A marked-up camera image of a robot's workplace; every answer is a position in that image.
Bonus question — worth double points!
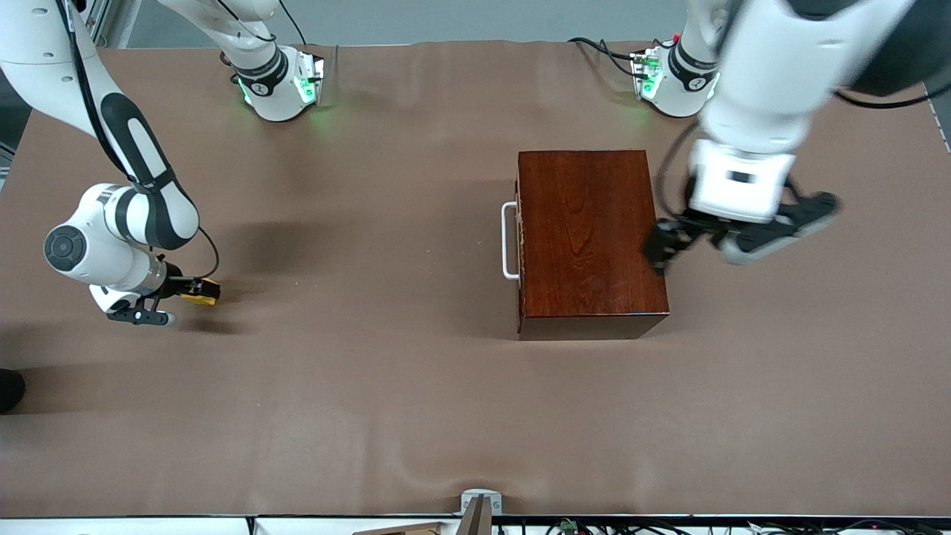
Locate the yellow block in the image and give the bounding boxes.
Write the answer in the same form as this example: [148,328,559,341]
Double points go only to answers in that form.
[181,278,221,307]

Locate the wooden drawer with white handle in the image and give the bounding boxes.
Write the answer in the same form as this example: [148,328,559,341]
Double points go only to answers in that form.
[501,167,525,335]

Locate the dark brown wooden cabinet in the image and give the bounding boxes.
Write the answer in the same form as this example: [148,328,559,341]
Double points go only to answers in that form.
[516,149,670,341]

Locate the black rounded object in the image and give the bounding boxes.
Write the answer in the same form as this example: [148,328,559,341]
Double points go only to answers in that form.
[0,369,26,415]

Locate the brown table mat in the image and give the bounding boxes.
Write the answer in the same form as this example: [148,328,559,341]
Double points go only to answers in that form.
[0,39,951,519]

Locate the light wooden board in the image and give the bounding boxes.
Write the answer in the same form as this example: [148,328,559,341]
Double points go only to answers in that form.
[351,522,444,535]

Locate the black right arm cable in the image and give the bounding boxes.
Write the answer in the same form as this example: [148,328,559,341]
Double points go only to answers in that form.
[56,0,221,280]

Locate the black base cable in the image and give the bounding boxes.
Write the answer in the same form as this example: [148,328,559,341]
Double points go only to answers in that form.
[594,41,640,77]
[279,0,308,47]
[568,36,637,60]

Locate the tangle of black cables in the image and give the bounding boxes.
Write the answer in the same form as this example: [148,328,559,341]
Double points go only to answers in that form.
[494,518,951,535]

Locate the aluminium frame with struts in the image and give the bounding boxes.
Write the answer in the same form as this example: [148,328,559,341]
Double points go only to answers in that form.
[74,0,114,47]

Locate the small grey metal bracket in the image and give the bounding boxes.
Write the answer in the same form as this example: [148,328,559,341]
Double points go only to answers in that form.
[460,488,503,516]

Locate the dark grey post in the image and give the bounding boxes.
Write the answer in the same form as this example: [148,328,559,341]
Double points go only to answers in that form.
[455,496,493,535]

